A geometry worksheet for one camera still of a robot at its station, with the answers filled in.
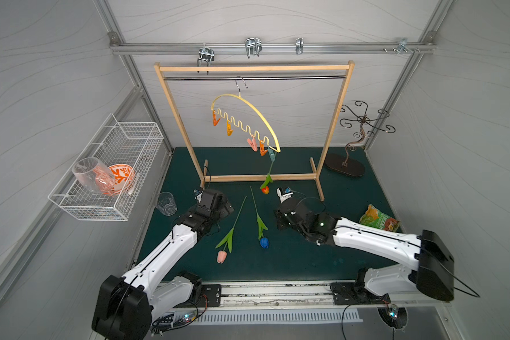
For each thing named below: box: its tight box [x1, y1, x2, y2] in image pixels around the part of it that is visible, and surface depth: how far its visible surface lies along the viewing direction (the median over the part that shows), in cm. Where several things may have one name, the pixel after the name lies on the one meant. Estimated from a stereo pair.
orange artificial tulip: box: [259, 161, 274, 195], surface depth 93 cm
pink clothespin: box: [246, 136, 258, 152], surface depth 79 cm
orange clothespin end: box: [211, 110, 221, 127], surface depth 92 cm
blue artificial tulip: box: [249, 186, 270, 249], surface depth 90 cm
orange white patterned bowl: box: [107, 164, 136, 195], surface depth 68 cm
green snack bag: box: [359, 204, 401, 233], surface depth 90 cm
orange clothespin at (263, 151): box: [259, 140, 268, 157], surface depth 77 cm
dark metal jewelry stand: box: [325, 100, 396, 178], surface depth 97 cm
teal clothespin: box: [267, 146, 277, 166], surface depth 73 cm
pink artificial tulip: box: [215, 195, 248, 265], surface depth 85 cm
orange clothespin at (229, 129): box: [225, 119, 234, 137], surface depth 86 cm
